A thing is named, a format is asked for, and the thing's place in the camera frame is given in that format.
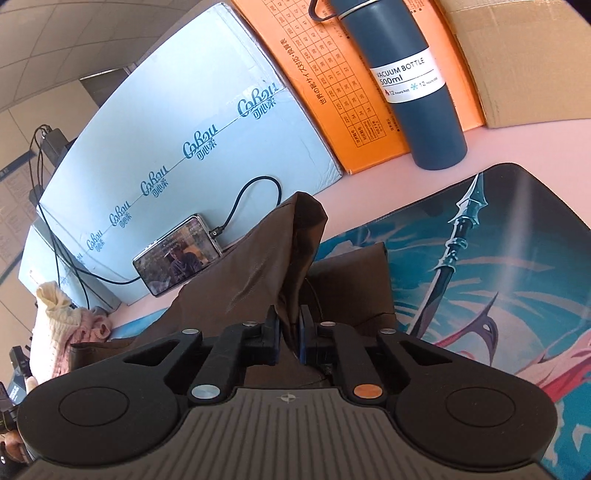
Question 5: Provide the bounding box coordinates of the grey roller blind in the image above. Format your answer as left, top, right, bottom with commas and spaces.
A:
79, 65, 135, 110

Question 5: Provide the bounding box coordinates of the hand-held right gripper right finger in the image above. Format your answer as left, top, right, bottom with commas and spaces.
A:
298, 305, 462, 402

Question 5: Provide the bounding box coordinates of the smartphone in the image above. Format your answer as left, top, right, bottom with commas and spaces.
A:
132, 213, 223, 296

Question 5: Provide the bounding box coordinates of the person's left hand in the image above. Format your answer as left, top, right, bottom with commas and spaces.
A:
0, 432, 29, 464

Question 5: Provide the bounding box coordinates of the black adapter cable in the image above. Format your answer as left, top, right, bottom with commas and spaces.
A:
28, 124, 91, 313

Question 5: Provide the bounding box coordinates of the pink knit sweater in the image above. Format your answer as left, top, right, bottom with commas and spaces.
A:
50, 308, 112, 382

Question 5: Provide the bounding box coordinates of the blue printed desk mat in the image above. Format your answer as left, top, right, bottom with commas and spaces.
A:
110, 163, 591, 480

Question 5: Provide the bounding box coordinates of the black power adapter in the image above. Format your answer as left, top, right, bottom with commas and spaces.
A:
39, 128, 70, 160

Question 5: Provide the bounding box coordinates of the brown cardboard box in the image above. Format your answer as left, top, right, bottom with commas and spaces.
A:
434, 0, 591, 129

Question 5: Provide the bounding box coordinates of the orange box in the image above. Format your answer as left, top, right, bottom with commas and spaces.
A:
229, 0, 487, 175

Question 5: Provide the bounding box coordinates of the brown garment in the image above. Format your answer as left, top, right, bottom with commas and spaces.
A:
69, 191, 398, 391

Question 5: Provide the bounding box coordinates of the dark blue vacuum bottle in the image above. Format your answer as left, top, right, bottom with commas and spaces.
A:
308, 0, 468, 171

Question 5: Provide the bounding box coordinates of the cream knit sweater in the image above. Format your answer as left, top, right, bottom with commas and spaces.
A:
34, 282, 77, 352

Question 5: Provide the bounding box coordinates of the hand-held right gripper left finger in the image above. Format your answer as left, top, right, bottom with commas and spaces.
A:
115, 305, 282, 403

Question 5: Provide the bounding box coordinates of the light blue box with label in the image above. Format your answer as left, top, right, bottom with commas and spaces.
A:
17, 224, 122, 311

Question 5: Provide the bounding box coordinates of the light blue cardboard box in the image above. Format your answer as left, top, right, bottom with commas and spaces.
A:
37, 2, 345, 306

